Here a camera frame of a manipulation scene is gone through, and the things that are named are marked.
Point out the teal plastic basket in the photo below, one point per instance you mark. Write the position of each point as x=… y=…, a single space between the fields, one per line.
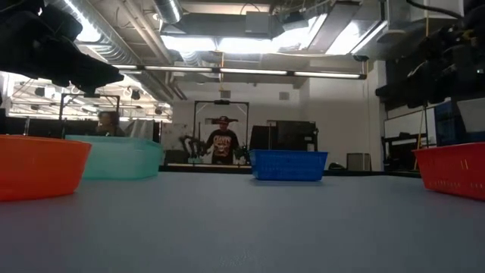
x=125 y=159

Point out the blue plastic basket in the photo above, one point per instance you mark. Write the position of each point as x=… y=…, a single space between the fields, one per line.
x=288 y=165

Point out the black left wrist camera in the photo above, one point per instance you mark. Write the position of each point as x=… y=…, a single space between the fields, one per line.
x=62 y=24

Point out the red plastic basket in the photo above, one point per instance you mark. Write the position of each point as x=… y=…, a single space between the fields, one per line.
x=454 y=170

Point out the white wall panel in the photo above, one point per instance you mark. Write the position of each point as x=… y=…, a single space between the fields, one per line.
x=471 y=115

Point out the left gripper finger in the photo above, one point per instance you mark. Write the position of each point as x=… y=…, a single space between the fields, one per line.
x=83 y=64
x=79 y=80

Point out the orange round plastic bowl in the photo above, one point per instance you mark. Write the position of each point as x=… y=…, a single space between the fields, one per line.
x=38 y=167

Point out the silver round air duct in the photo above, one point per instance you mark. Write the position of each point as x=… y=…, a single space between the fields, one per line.
x=113 y=45

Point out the whiteboard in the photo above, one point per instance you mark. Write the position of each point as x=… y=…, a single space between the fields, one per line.
x=409 y=124

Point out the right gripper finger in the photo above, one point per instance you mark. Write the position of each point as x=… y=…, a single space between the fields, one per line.
x=432 y=76
x=435 y=95

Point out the black gantry frame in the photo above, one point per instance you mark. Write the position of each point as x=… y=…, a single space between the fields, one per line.
x=194 y=129
x=60 y=110

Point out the white patterned poster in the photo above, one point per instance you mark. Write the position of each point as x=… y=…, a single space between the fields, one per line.
x=172 y=136

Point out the person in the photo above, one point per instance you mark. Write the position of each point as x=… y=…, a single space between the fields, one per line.
x=223 y=146
x=108 y=125

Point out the long linear ceiling light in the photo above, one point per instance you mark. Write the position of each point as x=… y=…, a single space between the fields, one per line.
x=250 y=71

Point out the black equipment rack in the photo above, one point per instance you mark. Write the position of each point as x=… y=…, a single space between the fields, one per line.
x=291 y=134

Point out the blue wall panel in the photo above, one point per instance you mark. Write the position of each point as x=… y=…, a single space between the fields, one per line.
x=445 y=125

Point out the grey box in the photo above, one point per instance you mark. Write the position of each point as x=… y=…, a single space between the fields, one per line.
x=358 y=162

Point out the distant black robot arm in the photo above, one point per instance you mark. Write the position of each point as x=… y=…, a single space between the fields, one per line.
x=189 y=146
x=240 y=153

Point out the black metal table frame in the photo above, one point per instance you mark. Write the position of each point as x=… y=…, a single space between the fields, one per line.
x=379 y=173

